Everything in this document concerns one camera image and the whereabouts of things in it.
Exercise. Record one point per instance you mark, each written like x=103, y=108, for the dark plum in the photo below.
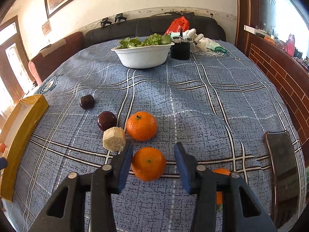
x=87, y=102
x=106, y=120

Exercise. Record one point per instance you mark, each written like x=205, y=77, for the black leather sofa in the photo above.
x=146, y=26

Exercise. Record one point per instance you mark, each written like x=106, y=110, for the black clamp device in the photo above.
x=105, y=21
x=120, y=17

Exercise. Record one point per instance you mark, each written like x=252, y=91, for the green lettuce leaves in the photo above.
x=152, y=40

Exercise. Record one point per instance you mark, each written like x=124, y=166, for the wooden glass door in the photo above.
x=16, y=79

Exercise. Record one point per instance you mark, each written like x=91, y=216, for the blue plaid tablecloth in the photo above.
x=218, y=106

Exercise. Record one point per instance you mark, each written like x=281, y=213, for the small wall plaque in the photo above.
x=46, y=28

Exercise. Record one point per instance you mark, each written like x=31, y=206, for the yellow-rimmed cardboard tray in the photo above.
x=15, y=135

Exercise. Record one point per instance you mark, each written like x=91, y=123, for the maroon armchair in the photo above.
x=53, y=55

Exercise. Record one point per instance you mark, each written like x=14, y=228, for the small beige cake piece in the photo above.
x=114, y=139

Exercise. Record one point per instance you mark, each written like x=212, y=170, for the black clamp device right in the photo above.
x=120, y=17

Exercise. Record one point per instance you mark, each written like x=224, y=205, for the black cup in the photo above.
x=180, y=50

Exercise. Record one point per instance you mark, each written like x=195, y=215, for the red plastic bag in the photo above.
x=178, y=24

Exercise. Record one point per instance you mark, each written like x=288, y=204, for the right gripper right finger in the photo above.
x=242, y=210

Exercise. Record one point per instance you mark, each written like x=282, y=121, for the pink bottle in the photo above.
x=290, y=45

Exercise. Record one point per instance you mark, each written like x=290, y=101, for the wooden brick-pattern cabinet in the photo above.
x=289, y=78

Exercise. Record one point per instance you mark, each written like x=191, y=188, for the white bowl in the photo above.
x=143, y=57

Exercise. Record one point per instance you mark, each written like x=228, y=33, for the black clamp device left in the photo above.
x=105, y=21

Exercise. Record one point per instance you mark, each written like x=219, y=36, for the black smartphone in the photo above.
x=286, y=187

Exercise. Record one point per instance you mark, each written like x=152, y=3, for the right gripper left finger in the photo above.
x=64, y=211

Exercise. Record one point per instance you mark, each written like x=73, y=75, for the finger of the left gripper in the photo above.
x=3, y=163

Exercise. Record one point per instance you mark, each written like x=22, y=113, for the white gloves pile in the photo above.
x=201, y=43

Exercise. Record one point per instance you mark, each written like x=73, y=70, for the large orange mandarin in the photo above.
x=2, y=147

